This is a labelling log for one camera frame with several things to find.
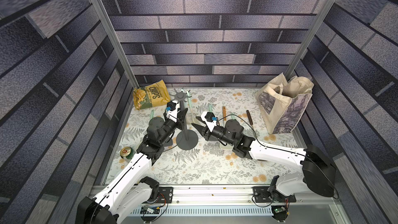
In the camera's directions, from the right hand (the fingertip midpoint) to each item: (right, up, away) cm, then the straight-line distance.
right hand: (193, 119), depth 71 cm
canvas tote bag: (+47, +7, +9) cm, 48 cm away
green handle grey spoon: (+36, -3, +30) cm, 47 cm away
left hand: (-4, +5, +1) cm, 7 cm away
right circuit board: (+41, -45, +2) cm, 61 cm away
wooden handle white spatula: (+20, 0, +35) cm, 40 cm away
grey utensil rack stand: (-5, -15, +21) cm, 27 cm away
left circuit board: (-23, -43, 0) cm, 49 cm away
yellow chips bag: (-32, +12, +35) cm, 49 cm away
